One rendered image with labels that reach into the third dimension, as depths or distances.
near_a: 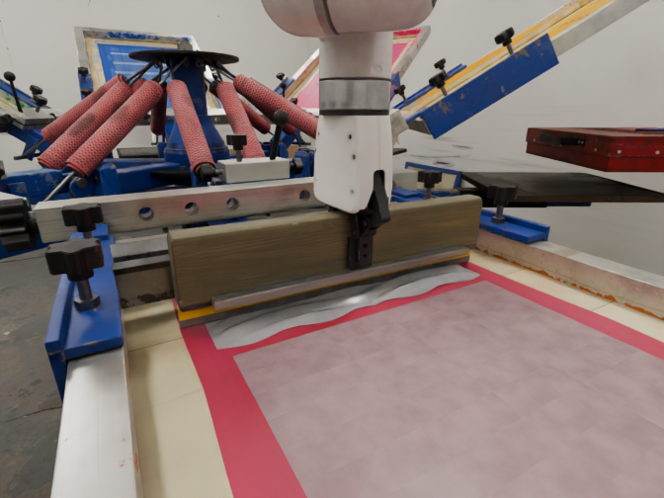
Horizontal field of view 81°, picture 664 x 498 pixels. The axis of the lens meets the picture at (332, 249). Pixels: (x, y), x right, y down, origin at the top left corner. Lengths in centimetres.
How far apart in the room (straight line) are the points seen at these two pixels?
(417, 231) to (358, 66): 21
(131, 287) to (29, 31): 424
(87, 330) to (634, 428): 42
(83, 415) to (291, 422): 13
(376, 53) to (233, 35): 442
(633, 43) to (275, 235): 226
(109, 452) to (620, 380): 38
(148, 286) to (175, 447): 19
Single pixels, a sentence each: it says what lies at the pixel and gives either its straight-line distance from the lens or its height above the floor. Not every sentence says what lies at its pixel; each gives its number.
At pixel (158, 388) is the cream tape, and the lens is 36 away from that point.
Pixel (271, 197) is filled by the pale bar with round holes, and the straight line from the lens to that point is 71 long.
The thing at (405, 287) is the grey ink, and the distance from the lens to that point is 49.
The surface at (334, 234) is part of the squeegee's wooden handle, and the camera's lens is 43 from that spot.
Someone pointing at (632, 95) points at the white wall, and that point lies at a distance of 246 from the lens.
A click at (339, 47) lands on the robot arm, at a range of 41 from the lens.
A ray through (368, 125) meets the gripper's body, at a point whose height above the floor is 115.
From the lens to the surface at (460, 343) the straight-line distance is 41.
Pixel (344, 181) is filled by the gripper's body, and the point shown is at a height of 110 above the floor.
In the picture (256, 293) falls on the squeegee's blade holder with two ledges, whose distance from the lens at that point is 40.
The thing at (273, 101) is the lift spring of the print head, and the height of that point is 119.
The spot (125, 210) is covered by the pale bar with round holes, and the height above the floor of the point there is 102.
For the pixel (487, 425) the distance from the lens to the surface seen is 33.
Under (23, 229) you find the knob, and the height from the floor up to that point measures 102.
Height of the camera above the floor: 117
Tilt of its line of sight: 20 degrees down
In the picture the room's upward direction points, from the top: straight up
